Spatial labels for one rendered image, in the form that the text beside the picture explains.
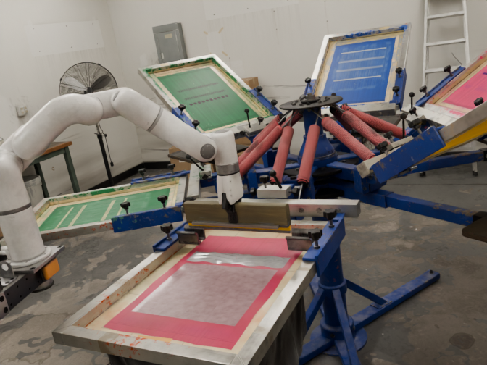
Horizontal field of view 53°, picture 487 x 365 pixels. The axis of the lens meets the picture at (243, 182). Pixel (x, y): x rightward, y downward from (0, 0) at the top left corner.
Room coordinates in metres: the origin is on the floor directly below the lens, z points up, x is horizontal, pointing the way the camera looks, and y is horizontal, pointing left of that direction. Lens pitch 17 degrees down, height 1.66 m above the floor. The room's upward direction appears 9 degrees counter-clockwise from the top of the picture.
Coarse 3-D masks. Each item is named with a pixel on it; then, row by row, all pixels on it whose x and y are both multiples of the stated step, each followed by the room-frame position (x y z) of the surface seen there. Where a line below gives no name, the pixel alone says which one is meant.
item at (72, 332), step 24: (144, 264) 1.49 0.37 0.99; (312, 264) 1.29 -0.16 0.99; (120, 288) 1.36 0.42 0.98; (288, 288) 1.18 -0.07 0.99; (96, 312) 1.26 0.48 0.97; (288, 312) 1.10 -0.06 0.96; (72, 336) 1.12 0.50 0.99; (96, 336) 1.10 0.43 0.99; (120, 336) 1.08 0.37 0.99; (264, 336) 0.98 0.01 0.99; (144, 360) 1.01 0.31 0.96; (168, 360) 0.98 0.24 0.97; (192, 360) 0.95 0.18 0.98; (216, 360) 0.92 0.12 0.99; (240, 360) 0.91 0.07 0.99
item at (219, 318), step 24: (264, 240) 1.60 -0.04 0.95; (240, 264) 1.44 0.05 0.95; (288, 264) 1.38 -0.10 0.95; (216, 288) 1.31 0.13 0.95; (240, 288) 1.28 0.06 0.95; (264, 288) 1.26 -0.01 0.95; (192, 312) 1.20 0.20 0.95; (216, 312) 1.18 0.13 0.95; (240, 312) 1.16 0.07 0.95; (168, 336) 1.10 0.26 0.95; (192, 336) 1.08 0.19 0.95; (216, 336) 1.07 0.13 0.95; (240, 336) 1.05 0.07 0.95
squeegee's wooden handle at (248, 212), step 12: (192, 204) 1.59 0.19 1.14; (204, 204) 1.56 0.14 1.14; (216, 204) 1.54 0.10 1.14; (240, 204) 1.50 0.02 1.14; (252, 204) 1.48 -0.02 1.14; (264, 204) 1.46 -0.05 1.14; (276, 204) 1.45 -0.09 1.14; (192, 216) 1.59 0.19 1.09; (204, 216) 1.57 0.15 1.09; (216, 216) 1.54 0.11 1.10; (240, 216) 1.50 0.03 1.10; (252, 216) 1.48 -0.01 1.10; (264, 216) 1.46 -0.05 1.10; (276, 216) 1.44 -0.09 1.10; (288, 216) 1.44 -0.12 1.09
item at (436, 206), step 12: (324, 180) 2.24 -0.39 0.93; (336, 180) 2.21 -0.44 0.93; (348, 192) 2.09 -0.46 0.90; (372, 192) 1.97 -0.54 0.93; (384, 192) 1.95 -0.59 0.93; (372, 204) 1.97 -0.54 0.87; (384, 204) 1.91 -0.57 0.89; (396, 204) 1.87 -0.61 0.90; (408, 204) 1.82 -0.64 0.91; (420, 204) 1.77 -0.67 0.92; (432, 204) 1.74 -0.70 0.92; (444, 204) 1.72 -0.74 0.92; (432, 216) 1.73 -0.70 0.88; (444, 216) 1.68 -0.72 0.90; (456, 216) 1.64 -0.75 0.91; (468, 216) 1.60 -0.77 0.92; (480, 216) 1.56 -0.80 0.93; (468, 228) 1.44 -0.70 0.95; (480, 228) 1.42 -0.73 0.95; (480, 240) 1.37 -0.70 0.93
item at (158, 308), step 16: (208, 240) 1.68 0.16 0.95; (224, 240) 1.66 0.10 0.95; (240, 240) 1.63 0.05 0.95; (176, 272) 1.46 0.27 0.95; (192, 272) 1.44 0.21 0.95; (208, 272) 1.42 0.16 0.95; (160, 288) 1.37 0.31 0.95; (176, 288) 1.35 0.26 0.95; (192, 288) 1.33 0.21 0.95; (144, 304) 1.28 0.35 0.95; (160, 304) 1.27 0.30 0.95; (176, 304) 1.25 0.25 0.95; (192, 304) 1.24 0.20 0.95; (112, 320) 1.23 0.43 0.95; (128, 320) 1.21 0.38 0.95; (144, 320) 1.20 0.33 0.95; (160, 320) 1.18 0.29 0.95; (176, 320) 1.17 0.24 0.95; (160, 336) 1.11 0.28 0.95
